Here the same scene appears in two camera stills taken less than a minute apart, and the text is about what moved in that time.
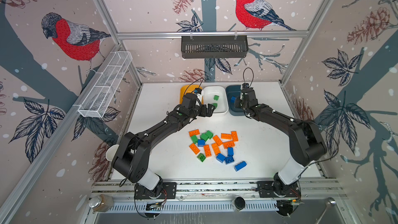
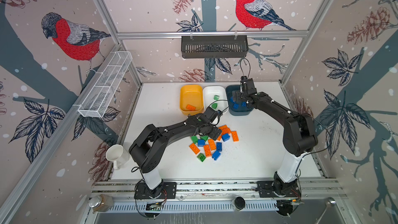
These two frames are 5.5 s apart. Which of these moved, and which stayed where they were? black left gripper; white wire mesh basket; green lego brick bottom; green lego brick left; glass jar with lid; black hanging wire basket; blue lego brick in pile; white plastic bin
Moved: black left gripper
Stayed: glass jar with lid; blue lego brick in pile; black hanging wire basket; green lego brick left; white wire mesh basket; white plastic bin; green lego brick bottom
